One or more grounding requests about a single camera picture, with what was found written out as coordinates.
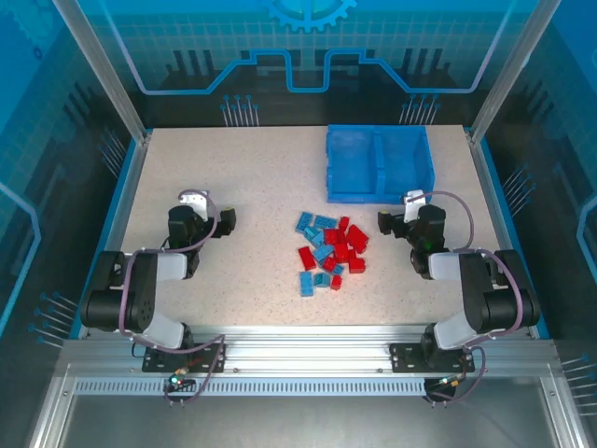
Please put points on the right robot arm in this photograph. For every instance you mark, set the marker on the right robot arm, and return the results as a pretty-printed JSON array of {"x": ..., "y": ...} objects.
[{"x": 476, "y": 289}]

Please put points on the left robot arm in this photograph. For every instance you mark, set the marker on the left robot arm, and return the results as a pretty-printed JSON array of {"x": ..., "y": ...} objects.
[{"x": 140, "y": 289}]

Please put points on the blue two-compartment plastic bin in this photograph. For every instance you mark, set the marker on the blue two-compartment plastic bin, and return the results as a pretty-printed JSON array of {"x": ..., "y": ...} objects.
[{"x": 354, "y": 163}]

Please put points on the small red lego brick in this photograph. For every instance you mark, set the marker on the small red lego brick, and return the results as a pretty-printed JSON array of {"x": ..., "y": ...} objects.
[{"x": 336, "y": 282}]

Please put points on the small teal lego brick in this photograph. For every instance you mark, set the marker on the small teal lego brick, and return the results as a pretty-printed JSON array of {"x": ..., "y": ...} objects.
[{"x": 322, "y": 280}]

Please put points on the small circuit board with LEDs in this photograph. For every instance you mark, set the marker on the small circuit board with LEDs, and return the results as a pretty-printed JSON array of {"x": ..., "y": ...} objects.
[
  {"x": 450, "y": 382},
  {"x": 177, "y": 380}
]

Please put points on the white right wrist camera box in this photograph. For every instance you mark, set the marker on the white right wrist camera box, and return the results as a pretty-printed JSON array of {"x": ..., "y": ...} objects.
[{"x": 414, "y": 207}]

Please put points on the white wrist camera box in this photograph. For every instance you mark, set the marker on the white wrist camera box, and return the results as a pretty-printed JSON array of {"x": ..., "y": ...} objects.
[
  {"x": 414, "y": 207},
  {"x": 193, "y": 200}
]

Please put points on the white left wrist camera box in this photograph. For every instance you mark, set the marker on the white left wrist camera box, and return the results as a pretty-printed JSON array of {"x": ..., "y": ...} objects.
[{"x": 193, "y": 200}]

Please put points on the aluminium table side rail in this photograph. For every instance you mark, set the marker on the aluminium table side rail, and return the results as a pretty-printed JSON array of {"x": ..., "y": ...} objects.
[
  {"x": 490, "y": 186},
  {"x": 128, "y": 186}
]

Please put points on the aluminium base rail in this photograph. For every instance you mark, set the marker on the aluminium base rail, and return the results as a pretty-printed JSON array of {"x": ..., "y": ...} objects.
[{"x": 303, "y": 350}]

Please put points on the blue printed enclosure panel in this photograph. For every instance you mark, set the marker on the blue printed enclosure panel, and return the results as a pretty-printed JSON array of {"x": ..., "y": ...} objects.
[
  {"x": 37, "y": 140},
  {"x": 298, "y": 46},
  {"x": 559, "y": 140}
]

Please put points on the aluminium frame post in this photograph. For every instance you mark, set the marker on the aluminium frame post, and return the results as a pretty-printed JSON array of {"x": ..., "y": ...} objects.
[
  {"x": 107, "y": 79},
  {"x": 506, "y": 70}
]

